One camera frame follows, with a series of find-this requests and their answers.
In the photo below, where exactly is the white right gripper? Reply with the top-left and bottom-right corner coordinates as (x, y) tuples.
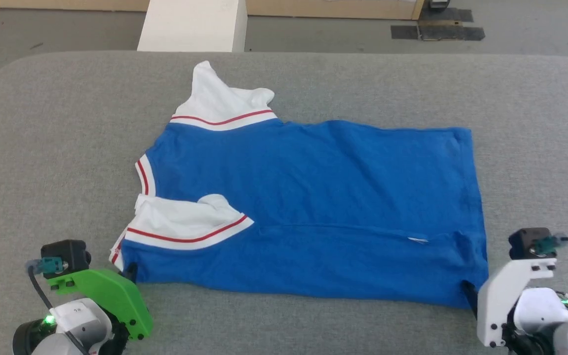
(461, 257), (558, 349)

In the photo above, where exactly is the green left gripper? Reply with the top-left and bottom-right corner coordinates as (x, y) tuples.
(46, 263), (154, 342)

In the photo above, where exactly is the blue white red-striped shirt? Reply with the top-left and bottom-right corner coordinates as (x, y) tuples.
(108, 60), (490, 310)

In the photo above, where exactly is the white rectangular box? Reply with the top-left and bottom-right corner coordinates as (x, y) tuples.
(137, 0), (249, 53)

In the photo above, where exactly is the long black floor tape patch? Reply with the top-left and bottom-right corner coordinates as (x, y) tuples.
(419, 26), (486, 42)

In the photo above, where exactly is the small black floor tape patch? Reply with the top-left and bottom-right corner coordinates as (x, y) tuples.
(390, 25), (420, 40)

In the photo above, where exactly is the white left cable label tag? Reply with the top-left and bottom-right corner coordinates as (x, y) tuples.
(60, 302), (96, 320)

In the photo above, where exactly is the black left camera cable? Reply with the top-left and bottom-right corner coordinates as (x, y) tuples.
(24, 260), (90, 355)

